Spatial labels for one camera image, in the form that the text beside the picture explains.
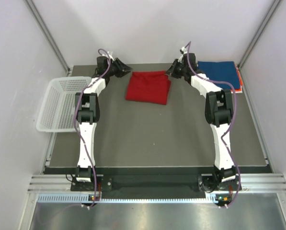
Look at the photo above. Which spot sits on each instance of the folded blue t-shirt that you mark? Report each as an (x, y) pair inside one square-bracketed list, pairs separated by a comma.
[(219, 73)]

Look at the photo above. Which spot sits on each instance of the white plastic basket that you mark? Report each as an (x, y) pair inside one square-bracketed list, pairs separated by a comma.
[(58, 106)]

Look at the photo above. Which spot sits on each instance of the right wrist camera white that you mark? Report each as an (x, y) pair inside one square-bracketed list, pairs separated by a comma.
[(184, 54)]

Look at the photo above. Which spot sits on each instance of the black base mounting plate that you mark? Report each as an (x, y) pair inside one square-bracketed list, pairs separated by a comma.
[(148, 179)]

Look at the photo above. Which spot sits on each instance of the folded white t-shirt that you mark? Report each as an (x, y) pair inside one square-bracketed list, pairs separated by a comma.
[(238, 91)]

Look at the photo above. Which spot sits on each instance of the aluminium frame post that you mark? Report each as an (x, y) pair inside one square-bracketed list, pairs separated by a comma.
[(275, 4), (46, 32)]

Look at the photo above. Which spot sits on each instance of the right aluminium frame post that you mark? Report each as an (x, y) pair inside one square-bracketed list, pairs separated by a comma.
[(275, 4)]

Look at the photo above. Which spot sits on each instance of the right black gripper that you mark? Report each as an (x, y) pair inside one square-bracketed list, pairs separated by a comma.
[(171, 71)]

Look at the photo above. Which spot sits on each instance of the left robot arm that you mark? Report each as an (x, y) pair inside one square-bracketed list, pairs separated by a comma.
[(87, 115)]

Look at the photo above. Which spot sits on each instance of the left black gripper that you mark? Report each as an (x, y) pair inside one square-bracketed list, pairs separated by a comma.
[(125, 68)]

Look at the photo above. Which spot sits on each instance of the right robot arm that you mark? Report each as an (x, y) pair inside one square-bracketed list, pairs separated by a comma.
[(219, 114)]

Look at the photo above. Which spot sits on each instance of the folded orange t-shirt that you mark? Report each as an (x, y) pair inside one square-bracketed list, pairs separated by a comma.
[(236, 81)]

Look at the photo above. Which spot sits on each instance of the left aluminium frame post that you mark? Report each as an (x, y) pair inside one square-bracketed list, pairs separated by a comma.
[(46, 32)]

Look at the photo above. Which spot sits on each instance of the red t-shirt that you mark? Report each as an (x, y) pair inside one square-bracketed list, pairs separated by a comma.
[(148, 87)]

